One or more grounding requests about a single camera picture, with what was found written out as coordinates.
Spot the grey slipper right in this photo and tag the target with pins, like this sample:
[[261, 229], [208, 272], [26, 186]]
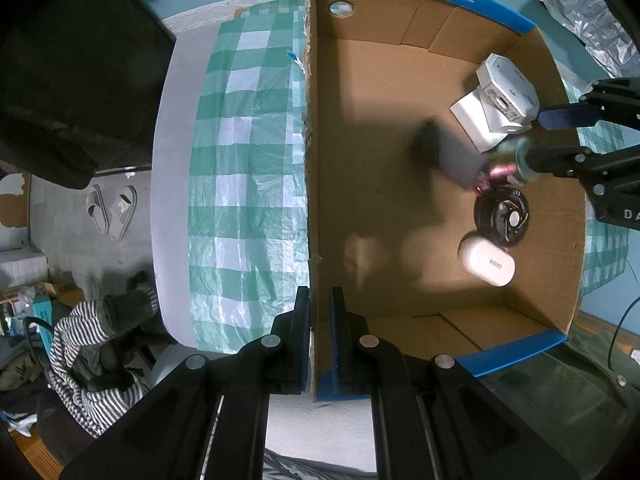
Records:
[[122, 211]]

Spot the white hexagonal box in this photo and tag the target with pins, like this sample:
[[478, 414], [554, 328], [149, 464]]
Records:
[[508, 89]]

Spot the striped black white garment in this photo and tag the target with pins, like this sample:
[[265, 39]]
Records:
[[85, 369]]

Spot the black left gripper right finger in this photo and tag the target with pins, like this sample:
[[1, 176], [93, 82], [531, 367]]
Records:
[[432, 419]]

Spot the green white checkered tablecloth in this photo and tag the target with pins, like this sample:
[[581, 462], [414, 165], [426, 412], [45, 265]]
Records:
[[247, 214]]

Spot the black monitor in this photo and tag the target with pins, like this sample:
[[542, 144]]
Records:
[[81, 82]]

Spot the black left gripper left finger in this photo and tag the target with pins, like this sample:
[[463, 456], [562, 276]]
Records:
[[207, 419]]

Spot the black office chair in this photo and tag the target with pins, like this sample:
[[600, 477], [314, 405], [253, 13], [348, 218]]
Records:
[[61, 434]]

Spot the white rectangular box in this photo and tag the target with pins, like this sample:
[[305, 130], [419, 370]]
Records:
[[482, 122]]

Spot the grey slipper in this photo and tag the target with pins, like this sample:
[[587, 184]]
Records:
[[96, 209], [122, 211]]

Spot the dark green jar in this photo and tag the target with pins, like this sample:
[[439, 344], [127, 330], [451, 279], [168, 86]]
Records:
[[514, 149]]

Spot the brown cardboard box blue rim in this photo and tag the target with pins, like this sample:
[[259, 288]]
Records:
[[385, 226]]

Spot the black round fan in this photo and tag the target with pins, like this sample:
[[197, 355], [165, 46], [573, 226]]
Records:
[[502, 216]]

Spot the white oval case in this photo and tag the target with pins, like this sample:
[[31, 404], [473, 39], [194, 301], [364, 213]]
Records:
[[486, 261]]

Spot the silver foil bag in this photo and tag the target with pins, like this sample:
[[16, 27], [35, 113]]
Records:
[[602, 35]]

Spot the grey slipper left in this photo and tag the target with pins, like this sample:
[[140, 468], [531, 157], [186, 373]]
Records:
[[96, 209]]

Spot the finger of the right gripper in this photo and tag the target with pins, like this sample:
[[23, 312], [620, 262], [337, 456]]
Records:
[[573, 115], [557, 161]]

